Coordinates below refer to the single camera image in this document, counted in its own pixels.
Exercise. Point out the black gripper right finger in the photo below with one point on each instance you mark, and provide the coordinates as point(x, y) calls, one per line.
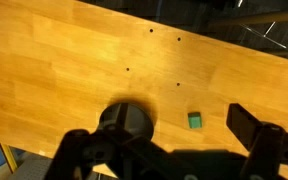
point(263, 141)

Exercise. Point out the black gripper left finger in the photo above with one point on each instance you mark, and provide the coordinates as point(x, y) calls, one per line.
point(79, 151)

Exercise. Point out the green block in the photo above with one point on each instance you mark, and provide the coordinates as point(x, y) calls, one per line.
point(194, 120)

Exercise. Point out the black bowl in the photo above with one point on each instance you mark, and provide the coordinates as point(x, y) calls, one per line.
point(130, 117)

